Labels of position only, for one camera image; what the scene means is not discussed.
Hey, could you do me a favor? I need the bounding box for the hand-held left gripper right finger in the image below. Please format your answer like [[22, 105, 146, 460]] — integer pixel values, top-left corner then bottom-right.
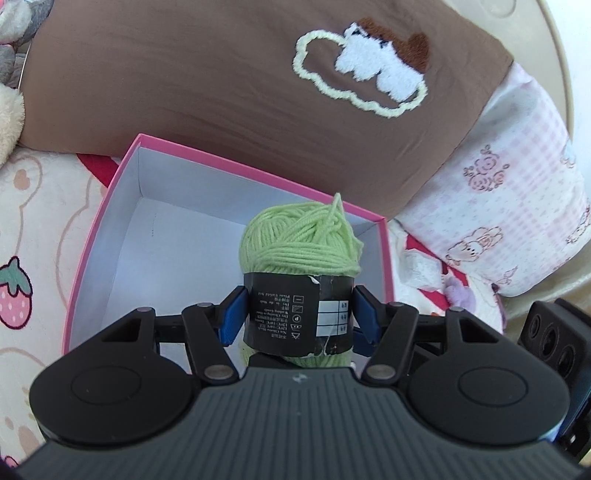
[[352, 285, 499, 385]]

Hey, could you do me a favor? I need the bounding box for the pink checked pillow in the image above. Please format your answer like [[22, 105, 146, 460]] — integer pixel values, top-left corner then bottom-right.
[[397, 62, 591, 300]]

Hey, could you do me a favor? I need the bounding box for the brown embroidered pillow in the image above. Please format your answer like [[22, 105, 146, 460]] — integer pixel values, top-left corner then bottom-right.
[[21, 0, 515, 220]]

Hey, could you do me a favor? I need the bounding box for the bear print blanket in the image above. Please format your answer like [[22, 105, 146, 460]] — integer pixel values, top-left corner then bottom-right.
[[0, 148, 509, 468]]

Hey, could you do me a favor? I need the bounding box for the pink cardboard box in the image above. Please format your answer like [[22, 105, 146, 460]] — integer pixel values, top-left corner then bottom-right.
[[62, 134, 396, 372]]

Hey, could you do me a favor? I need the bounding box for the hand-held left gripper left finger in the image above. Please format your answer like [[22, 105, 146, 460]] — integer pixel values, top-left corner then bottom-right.
[[99, 286, 249, 385]]

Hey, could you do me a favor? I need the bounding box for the green yarn ball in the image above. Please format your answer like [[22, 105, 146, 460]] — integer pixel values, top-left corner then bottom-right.
[[238, 193, 365, 370]]

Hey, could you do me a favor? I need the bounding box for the lavender yarn ball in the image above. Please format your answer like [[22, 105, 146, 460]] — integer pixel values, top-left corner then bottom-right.
[[443, 276, 477, 308]]

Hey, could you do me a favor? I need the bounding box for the grey rabbit plush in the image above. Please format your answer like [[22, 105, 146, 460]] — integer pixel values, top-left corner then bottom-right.
[[0, 0, 54, 167]]

